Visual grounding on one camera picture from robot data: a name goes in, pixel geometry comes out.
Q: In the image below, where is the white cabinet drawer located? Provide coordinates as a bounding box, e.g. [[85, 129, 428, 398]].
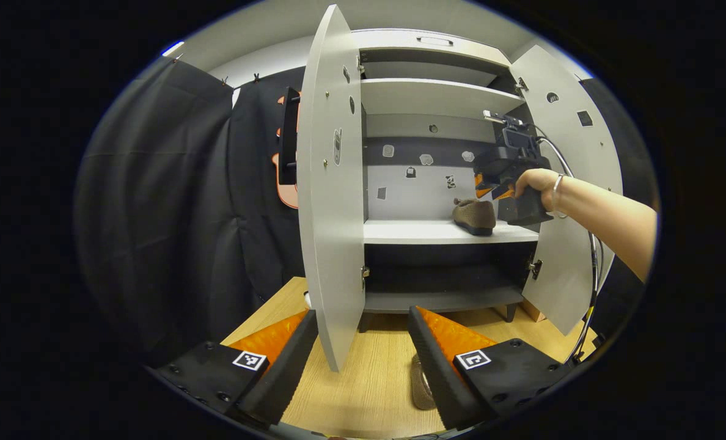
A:
[[351, 29, 510, 67]]

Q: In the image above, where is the white grey shoe cabinet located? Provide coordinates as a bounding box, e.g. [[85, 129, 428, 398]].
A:
[[351, 29, 544, 334]]

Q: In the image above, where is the silver bracelet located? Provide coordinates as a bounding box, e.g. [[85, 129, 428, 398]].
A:
[[551, 174, 569, 218]]

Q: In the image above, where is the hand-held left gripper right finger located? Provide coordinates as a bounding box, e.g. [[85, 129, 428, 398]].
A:
[[408, 306, 574, 430]]

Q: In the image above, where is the black door handle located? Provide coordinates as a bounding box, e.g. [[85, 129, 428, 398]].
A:
[[277, 87, 301, 186]]

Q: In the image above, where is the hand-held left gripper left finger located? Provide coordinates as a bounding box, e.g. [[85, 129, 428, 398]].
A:
[[149, 310, 319, 427]]

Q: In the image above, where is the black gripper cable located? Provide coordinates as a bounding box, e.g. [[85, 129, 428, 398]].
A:
[[534, 125, 602, 364]]

